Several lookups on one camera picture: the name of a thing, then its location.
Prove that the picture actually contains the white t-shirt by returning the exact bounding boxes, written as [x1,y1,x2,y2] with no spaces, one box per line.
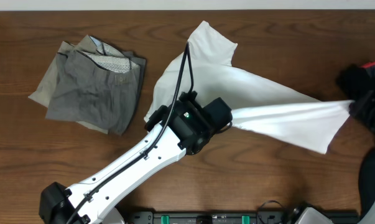
[144,21,354,155]

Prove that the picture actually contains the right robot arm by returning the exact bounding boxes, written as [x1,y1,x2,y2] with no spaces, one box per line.
[336,90,375,224]

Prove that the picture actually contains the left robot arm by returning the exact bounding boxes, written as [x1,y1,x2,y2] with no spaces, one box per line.
[39,91,232,223]

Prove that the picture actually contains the black garment with red trim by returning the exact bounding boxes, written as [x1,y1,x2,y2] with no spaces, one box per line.
[336,62,375,101]

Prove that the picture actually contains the grey folded shorts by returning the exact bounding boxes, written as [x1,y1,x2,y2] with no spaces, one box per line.
[45,35,146,135]

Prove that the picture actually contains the beige folded garment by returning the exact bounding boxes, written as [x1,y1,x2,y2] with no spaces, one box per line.
[28,42,108,134]

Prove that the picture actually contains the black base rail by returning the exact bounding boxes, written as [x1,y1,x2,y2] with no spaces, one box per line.
[124,210,359,224]

